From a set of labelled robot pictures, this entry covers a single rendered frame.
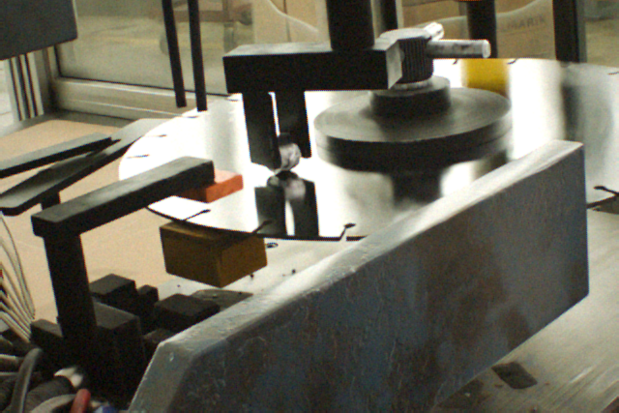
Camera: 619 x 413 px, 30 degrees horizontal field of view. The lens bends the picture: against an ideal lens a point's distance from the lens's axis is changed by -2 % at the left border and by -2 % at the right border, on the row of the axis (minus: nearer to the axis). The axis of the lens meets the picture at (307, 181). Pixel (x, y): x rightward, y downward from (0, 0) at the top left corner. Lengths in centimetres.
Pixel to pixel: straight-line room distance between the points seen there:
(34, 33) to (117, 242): 44
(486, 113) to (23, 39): 28
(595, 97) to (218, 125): 23
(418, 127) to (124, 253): 53
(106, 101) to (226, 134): 96
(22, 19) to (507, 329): 40
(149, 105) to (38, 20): 85
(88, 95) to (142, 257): 62
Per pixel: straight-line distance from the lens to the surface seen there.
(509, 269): 42
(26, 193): 74
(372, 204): 55
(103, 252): 111
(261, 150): 60
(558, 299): 45
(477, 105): 66
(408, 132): 62
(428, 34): 65
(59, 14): 74
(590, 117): 66
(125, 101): 161
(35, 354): 49
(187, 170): 53
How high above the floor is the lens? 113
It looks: 18 degrees down
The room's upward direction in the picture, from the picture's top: 7 degrees counter-clockwise
